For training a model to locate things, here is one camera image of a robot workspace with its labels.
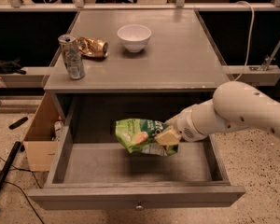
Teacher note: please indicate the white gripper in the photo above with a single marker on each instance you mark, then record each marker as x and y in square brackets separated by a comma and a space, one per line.
[186, 125]

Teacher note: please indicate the green rice chip bag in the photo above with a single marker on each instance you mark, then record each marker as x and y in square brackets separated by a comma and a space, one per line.
[138, 135]

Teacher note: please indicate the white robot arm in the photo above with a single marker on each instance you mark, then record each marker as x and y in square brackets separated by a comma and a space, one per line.
[234, 106]

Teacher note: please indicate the grey cabinet counter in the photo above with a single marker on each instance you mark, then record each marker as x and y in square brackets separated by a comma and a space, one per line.
[178, 56]

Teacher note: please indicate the grey open top drawer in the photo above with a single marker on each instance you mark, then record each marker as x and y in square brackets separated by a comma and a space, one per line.
[91, 170]

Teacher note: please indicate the white ceramic bowl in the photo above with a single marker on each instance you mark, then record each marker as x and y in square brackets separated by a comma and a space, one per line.
[134, 37]

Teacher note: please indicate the crushed gold can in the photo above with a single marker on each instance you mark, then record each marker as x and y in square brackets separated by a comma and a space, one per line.
[92, 47]

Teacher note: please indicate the tall silver drink can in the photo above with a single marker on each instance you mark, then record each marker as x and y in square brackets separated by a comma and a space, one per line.
[71, 56]

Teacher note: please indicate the white bottle in box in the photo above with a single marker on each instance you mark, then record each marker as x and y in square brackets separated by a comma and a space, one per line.
[58, 129]

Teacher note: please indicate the cardboard box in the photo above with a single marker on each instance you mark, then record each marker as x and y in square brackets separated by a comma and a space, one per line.
[39, 142]

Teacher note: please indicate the black marker on floor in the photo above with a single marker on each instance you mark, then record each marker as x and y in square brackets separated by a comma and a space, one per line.
[18, 123]

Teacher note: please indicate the black pole on floor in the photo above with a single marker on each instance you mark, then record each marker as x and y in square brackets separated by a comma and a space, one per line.
[8, 162]

